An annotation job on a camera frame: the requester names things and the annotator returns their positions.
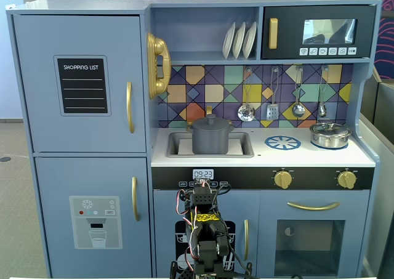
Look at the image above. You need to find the gray pot lid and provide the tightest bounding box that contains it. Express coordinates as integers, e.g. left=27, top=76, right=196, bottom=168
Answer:
left=192, top=113, right=230, bottom=132

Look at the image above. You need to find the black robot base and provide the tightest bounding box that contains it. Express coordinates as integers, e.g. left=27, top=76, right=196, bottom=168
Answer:
left=170, top=256, right=254, bottom=279

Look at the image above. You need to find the steel pot lid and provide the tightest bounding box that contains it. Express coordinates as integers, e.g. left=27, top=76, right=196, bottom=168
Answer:
left=310, top=121, right=352, bottom=137

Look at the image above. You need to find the gray pot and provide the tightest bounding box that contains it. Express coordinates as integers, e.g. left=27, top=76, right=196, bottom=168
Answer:
left=188, top=123, right=235, bottom=155

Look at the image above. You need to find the gold faucet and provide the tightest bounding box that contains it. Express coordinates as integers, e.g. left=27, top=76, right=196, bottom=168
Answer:
left=185, top=105, right=234, bottom=132

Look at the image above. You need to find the grey sink basin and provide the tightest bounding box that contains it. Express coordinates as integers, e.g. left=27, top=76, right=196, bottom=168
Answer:
left=166, top=131, right=255, bottom=159

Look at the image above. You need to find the steel slotted spoon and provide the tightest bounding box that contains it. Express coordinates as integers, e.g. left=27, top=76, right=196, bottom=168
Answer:
left=236, top=67, right=257, bottom=123

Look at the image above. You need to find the blue toy kitchen unit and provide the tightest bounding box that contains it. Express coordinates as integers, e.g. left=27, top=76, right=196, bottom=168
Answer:
left=6, top=0, right=383, bottom=278

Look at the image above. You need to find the steel slotted spatula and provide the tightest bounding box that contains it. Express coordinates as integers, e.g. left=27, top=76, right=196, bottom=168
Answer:
left=265, top=67, right=281, bottom=122

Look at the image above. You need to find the blue burner print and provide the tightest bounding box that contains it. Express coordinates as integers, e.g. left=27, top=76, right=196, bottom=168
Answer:
left=264, top=134, right=302, bottom=152

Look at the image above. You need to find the gold toy telephone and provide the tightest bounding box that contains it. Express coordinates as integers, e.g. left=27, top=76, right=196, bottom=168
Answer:
left=146, top=31, right=172, bottom=100

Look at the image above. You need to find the white plate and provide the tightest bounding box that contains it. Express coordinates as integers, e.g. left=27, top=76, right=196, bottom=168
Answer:
left=222, top=21, right=236, bottom=60
left=231, top=21, right=247, bottom=60
left=242, top=21, right=258, bottom=60

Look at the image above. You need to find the gold stove knob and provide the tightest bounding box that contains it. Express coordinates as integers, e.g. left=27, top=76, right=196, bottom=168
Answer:
left=337, top=169, right=358, bottom=190
left=273, top=169, right=294, bottom=190

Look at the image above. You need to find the steel ladle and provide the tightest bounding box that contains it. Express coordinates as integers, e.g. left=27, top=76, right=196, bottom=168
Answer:
left=291, top=66, right=307, bottom=118

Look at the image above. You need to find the blue dishwasher door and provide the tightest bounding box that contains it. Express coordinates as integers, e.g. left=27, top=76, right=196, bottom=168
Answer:
left=153, top=189, right=260, bottom=278

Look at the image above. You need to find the black shopping list board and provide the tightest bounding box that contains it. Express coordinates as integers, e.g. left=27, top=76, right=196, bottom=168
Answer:
left=53, top=55, right=112, bottom=117

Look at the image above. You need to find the small steel spoon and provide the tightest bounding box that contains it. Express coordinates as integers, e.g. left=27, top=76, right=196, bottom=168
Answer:
left=317, top=65, right=329, bottom=118

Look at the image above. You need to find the blue oven door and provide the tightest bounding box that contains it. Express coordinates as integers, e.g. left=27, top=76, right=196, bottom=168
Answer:
left=259, top=190, right=371, bottom=278

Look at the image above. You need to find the steel pot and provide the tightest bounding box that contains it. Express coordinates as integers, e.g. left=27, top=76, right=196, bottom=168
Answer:
left=309, top=127, right=353, bottom=150

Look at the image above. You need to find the blue freezer door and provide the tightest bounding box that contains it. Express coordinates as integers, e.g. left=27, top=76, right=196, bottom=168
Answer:
left=34, top=156, right=153, bottom=278

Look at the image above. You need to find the black microwave door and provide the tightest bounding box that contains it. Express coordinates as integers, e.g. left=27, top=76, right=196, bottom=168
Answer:
left=261, top=5, right=377, bottom=60

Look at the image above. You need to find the blue fridge door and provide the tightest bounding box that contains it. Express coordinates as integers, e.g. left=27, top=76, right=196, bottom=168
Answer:
left=12, top=14, right=147, bottom=153

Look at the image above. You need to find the grey side cabinet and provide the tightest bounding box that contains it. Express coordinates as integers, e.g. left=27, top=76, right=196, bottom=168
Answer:
left=359, top=66, right=394, bottom=279

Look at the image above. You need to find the gold fridge door handle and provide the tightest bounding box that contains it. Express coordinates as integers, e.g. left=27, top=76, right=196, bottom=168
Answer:
left=126, top=81, right=135, bottom=134

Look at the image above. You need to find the gold freezer door handle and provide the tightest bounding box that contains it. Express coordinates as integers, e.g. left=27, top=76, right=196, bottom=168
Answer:
left=131, top=176, right=141, bottom=222

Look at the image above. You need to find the gold dishwasher handle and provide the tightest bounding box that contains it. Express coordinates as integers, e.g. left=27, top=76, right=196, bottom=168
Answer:
left=243, top=219, right=250, bottom=262

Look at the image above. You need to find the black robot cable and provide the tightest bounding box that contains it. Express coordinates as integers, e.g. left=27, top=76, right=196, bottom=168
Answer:
left=226, top=245, right=254, bottom=275

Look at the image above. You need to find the gold oven handle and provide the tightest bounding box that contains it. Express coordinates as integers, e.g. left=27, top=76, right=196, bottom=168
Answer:
left=286, top=201, right=340, bottom=212

